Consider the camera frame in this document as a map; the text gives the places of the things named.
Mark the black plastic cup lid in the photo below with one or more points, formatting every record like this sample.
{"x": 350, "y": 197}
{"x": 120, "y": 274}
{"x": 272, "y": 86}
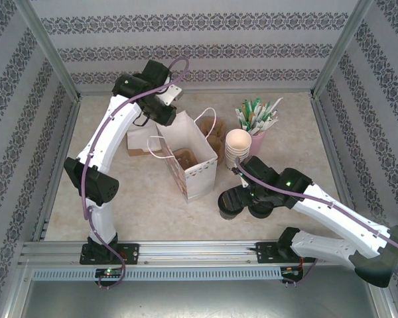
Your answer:
{"x": 223, "y": 200}

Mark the grey metal sheet panel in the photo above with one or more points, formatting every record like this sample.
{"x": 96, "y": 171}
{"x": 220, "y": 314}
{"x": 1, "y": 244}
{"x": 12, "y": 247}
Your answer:
{"x": 199, "y": 301}

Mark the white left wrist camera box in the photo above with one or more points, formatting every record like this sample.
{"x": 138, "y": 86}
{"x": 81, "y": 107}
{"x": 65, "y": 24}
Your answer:
{"x": 173, "y": 94}

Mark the white green wrapped straw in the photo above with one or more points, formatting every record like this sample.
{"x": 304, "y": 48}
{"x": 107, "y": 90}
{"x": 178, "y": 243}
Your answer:
{"x": 267, "y": 126}
{"x": 256, "y": 105}
{"x": 264, "y": 108}
{"x": 245, "y": 109}
{"x": 275, "y": 105}
{"x": 239, "y": 116}

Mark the pink straw holder cup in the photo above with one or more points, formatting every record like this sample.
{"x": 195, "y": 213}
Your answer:
{"x": 257, "y": 144}

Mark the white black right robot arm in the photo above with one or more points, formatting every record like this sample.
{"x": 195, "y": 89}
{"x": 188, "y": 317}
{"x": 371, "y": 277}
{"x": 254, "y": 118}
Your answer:
{"x": 338, "y": 218}

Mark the brown cardboard cup carrier stack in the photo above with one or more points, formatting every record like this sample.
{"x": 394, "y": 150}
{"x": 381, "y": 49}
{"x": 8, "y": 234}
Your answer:
{"x": 219, "y": 132}

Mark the small circuit board green LED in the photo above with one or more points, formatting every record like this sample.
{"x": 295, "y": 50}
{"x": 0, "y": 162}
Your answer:
{"x": 109, "y": 272}

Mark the white paper cup stack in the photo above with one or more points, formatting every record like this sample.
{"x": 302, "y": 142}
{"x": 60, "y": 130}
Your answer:
{"x": 237, "y": 140}

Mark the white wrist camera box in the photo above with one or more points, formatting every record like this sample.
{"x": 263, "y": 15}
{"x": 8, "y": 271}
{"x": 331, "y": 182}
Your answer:
{"x": 173, "y": 94}
{"x": 244, "y": 181}

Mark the white paper carrier bag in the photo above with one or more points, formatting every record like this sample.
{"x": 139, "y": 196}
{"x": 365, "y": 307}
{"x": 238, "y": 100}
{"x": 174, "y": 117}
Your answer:
{"x": 199, "y": 182}

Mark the aluminium frame post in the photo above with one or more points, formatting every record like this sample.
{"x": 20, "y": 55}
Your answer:
{"x": 335, "y": 56}
{"x": 54, "y": 56}

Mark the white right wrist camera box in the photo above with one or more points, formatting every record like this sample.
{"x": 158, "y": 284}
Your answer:
{"x": 244, "y": 181}

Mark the aluminium side rail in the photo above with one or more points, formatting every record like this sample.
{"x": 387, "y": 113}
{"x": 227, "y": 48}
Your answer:
{"x": 68, "y": 132}
{"x": 326, "y": 132}

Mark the long aluminium base rail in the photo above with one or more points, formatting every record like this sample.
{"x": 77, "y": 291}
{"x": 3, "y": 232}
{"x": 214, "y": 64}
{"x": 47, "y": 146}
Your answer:
{"x": 192, "y": 253}

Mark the flat folded paper bag stack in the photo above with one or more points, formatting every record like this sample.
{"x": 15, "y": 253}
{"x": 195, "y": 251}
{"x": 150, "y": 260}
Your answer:
{"x": 137, "y": 144}

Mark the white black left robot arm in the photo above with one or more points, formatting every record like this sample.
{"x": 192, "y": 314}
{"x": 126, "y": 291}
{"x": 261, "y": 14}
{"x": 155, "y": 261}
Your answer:
{"x": 116, "y": 132}

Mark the black cup lid stack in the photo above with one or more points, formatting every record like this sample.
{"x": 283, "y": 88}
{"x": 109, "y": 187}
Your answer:
{"x": 261, "y": 212}

